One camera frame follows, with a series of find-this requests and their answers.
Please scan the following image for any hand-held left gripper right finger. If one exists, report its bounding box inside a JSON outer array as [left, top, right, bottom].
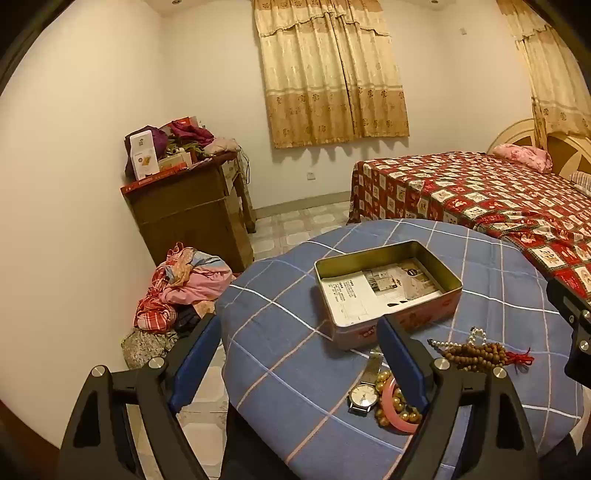
[[376, 314, 541, 480]]

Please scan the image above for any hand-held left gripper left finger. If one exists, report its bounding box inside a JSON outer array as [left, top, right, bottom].
[[58, 313, 222, 480]]

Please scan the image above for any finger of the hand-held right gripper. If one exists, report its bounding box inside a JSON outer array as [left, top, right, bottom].
[[546, 276, 591, 324], [566, 318, 591, 384]]

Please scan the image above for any gold pearl bracelet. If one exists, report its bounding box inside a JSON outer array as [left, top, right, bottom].
[[374, 369, 423, 428]]

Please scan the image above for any white pearl necklace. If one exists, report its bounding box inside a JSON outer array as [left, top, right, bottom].
[[427, 327, 490, 352]]

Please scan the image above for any metal tin box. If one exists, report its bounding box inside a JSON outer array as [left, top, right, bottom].
[[314, 240, 463, 352]]

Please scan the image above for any silver wrist watch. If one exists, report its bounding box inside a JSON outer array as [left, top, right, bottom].
[[347, 350, 386, 415]]

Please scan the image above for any pink bangle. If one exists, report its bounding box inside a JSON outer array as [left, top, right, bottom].
[[381, 374, 423, 435]]

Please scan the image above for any wooden bead bracelet red tassel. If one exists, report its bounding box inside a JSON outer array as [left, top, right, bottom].
[[441, 342, 534, 374]]

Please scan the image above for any grey speckled cloth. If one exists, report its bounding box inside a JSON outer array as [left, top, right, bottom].
[[121, 328, 178, 370]]

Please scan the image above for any picture printed brochure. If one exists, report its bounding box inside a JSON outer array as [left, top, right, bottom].
[[362, 258, 446, 311]]

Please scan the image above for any pile of colourful clothes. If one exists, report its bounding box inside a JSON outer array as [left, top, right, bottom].
[[134, 242, 236, 335]]

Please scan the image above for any white printed leaflet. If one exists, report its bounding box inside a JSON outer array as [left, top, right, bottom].
[[321, 272, 389, 328]]

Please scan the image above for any blue checked tablecloth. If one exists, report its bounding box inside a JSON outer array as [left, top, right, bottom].
[[215, 219, 585, 480]]

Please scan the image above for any brown wooden desk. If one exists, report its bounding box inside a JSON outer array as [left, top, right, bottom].
[[121, 148, 257, 273]]

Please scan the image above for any bed with red patterned bedspread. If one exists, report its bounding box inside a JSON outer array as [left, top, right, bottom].
[[346, 151, 591, 301]]

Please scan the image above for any pink pillow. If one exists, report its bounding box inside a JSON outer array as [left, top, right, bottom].
[[492, 143, 553, 175]]

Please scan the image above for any cream wooden headboard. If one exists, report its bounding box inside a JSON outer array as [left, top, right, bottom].
[[487, 117, 591, 185]]

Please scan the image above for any flat red box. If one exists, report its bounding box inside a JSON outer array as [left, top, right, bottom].
[[121, 162, 190, 193]]

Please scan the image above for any cream box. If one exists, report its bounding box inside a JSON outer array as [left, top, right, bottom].
[[158, 151, 194, 172]]

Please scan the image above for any tall white carton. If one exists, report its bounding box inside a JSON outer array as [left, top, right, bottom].
[[129, 131, 160, 181]]

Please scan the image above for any pink quilted garment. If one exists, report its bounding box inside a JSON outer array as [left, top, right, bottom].
[[203, 137, 241, 158]]

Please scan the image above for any magenta garment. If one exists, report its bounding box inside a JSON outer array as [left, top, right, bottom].
[[168, 120, 215, 146]]

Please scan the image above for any narrow beige patterned curtain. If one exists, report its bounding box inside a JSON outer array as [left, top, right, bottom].
[[496, 0, 591, 139]]

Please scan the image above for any orange red box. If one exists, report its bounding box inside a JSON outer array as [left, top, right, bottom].
[[159, 115, 199, 134]]

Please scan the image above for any wide beige patterned curtain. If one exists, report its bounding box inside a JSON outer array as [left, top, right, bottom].
[[253, 0, 411, 149]]

